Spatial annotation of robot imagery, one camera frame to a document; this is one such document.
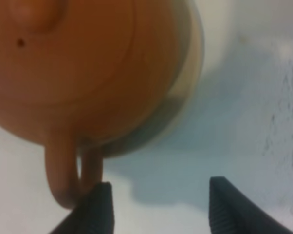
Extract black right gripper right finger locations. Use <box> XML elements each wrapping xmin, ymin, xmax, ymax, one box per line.
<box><xmin>209</xmin><ymin>176</ymin><xmax>292</xmax><ymax>234</ymax></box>

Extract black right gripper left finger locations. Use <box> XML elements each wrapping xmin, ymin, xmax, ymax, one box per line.
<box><xmin>51</xmin><ymin>182</ymin><xmax>115</xmax><ymax>234</ymax></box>

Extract brown clay teapot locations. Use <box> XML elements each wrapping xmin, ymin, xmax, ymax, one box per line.
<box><xmin>0</xmin><ymin>0</ymin><xmax>189</xmax><ymax>209</ymax></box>

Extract beige round teapot coaster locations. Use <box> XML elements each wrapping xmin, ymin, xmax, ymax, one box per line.
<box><xmin>102</xmin><ymin>0</ymin><xmax>205</xmax><ymax>157</ymax></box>

